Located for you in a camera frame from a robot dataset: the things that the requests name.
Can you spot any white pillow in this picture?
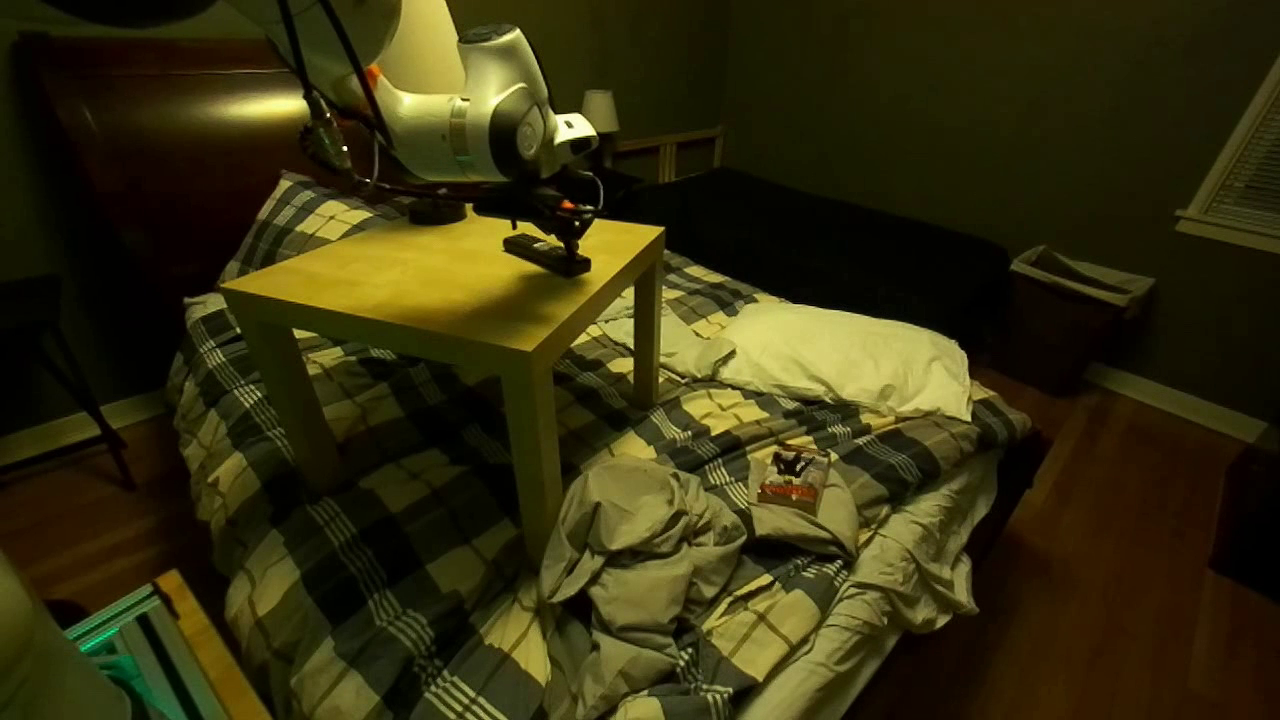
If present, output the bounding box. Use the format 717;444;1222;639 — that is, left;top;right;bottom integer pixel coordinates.
714;300;974;422

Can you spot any dark daybed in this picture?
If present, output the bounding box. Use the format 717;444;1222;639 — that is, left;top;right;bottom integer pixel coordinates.
612;126;1013;353

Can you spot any crumpled grey sheet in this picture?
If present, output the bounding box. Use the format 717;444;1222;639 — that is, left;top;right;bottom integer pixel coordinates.
538;458;749;720

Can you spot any white bed sheet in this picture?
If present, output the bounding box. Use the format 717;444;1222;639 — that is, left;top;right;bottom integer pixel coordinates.
738;448;1004;720

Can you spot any plaid pillow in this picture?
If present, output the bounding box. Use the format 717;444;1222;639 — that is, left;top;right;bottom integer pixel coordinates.
219;172;413;285

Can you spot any small table lamp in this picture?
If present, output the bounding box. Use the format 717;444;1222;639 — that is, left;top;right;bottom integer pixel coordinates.
582;89;622;139

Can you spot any wooden headboard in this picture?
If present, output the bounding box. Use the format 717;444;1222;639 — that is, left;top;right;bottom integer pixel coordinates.
38;36;401;301

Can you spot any waste bin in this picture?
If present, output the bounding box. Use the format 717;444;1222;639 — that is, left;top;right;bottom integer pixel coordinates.
1006;244;1158;398

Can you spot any window with blinds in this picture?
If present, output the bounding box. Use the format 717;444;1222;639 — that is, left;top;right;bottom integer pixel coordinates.
1174;58;1280;256

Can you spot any plaid duvet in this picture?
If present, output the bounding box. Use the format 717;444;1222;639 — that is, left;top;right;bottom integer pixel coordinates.
165;235;1033;720

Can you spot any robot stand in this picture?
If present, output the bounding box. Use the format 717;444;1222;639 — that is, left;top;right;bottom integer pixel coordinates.
58;568;273;720

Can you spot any paperback book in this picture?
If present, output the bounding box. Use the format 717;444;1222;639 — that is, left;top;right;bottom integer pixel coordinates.
756;444;832;517

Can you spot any black folding stand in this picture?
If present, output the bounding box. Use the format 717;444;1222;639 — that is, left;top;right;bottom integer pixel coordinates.
0;273;138;492

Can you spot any black remote controller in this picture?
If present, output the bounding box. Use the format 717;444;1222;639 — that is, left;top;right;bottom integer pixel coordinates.
502;233;593;279

